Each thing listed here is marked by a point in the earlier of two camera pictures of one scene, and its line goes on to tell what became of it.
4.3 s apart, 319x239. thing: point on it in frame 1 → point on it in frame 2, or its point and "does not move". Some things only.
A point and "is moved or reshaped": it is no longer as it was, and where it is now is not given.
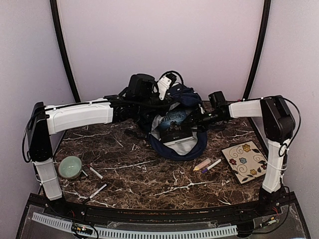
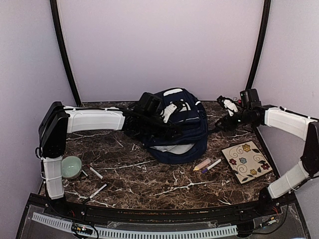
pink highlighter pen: [206, 162] does not move
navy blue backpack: [185, 99] is moved or reshaped
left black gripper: [163, 110] → [167, 132]
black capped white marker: [95, 193] does not move
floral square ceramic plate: [246, 161] does not move
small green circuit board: [81, 228] does not move
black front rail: [247, 209] does not move
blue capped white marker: [205, 170] does not move
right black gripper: [196, 115] → [227, 123]
